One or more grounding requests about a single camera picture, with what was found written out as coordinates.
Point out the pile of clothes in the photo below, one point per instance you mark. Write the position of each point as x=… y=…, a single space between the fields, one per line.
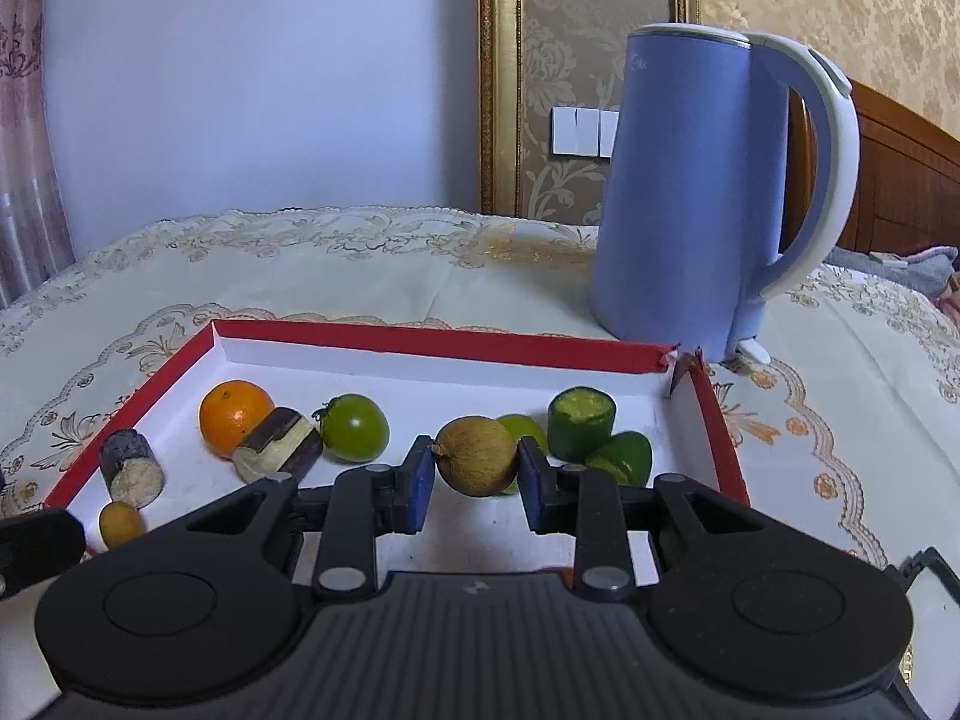
x=907 y=270

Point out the cream lace tablecloth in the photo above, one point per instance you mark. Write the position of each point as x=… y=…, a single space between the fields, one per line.
x=337 y=270

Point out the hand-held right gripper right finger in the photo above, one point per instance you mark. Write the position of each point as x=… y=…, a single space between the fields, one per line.
x=536 y=495

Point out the green lime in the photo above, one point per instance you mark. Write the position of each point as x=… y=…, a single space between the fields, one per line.
x=354 y=427
x=529 y=431

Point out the eggplant piece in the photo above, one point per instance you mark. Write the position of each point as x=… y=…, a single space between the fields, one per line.
x=133 y=469
x=281 y=442

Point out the red cardboard box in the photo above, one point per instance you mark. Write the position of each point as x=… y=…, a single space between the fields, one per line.
x=450 y=382

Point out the small brown kiwi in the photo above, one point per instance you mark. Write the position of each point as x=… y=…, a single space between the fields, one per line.
x=476 y=457

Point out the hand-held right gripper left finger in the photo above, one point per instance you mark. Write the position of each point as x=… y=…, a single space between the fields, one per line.
x=420 y=487

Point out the orange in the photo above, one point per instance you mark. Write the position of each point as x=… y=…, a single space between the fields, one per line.
x=232 y=416

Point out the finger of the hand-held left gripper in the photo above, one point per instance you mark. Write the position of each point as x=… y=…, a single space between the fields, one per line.
x=37 y=547

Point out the blue electric kettle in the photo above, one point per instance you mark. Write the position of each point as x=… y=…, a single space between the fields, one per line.
x=682 y=187

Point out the gold framed wall panel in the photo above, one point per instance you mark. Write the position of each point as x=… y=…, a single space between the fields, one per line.
x=577 y=52

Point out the brown longan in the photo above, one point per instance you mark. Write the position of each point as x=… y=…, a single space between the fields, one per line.
x=120 y=525

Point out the patterned curtain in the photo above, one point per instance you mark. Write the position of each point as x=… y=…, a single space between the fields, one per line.
x=26 y=127

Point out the wooden bed headboard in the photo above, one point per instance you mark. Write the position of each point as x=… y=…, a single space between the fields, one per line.
x=907 y=180

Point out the green cucumber piece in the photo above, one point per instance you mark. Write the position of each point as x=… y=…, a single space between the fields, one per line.
x=581 y=424
x=622 y=457

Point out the white wall switch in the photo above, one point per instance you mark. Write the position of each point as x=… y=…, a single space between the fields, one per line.
x=581 y=131

